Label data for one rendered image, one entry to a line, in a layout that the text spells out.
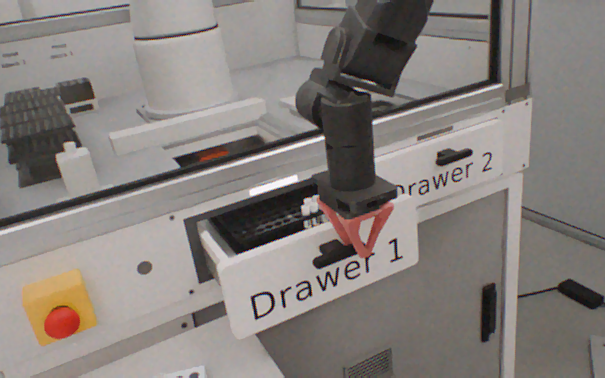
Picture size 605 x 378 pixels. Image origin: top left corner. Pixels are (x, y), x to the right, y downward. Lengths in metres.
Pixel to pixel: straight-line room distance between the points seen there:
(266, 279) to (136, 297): 0.22
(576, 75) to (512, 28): 1.30
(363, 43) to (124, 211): 0.40
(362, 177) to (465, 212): 0.51
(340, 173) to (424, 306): 0.58
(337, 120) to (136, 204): 0.31
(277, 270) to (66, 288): 0.27
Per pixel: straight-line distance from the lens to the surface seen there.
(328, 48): 0.58
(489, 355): 1.37
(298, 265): 0.68
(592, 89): 2.30
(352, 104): 0.57
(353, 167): 0.60
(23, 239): 0.75
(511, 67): 1.05
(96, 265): 0.78
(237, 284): 0.65
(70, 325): 0.73
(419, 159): 0.92
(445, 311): 1.18
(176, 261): 0.80
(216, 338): 0.81
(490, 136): 1.02
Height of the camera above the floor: 1.26
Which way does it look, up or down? 24 degrees down
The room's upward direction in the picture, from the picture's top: 8 degrees counter-clockwise
